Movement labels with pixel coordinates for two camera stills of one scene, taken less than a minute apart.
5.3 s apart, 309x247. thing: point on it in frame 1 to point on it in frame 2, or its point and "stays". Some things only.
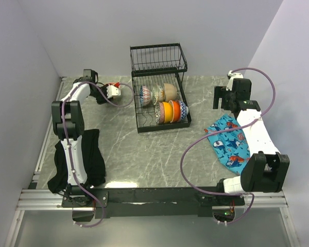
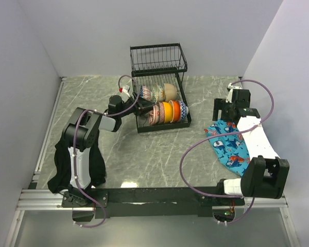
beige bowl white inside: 170,92 stays
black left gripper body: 100,96 to 137,108
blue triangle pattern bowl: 146,95 stays
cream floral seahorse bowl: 158,94 stays
